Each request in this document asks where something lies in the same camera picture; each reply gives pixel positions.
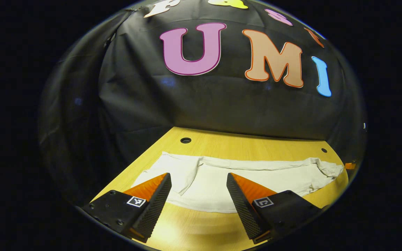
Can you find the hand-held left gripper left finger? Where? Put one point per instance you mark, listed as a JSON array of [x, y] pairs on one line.
[[155, 209]]

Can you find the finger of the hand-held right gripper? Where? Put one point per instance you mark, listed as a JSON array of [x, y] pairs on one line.
[[350, 166]]

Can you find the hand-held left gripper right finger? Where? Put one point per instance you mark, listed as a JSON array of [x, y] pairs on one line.
[[243, 209]]

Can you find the white jeans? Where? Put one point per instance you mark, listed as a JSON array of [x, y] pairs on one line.
[[208, 188]]

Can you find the black backdrop cloth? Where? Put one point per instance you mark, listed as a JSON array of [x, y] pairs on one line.
[[134, 104]]

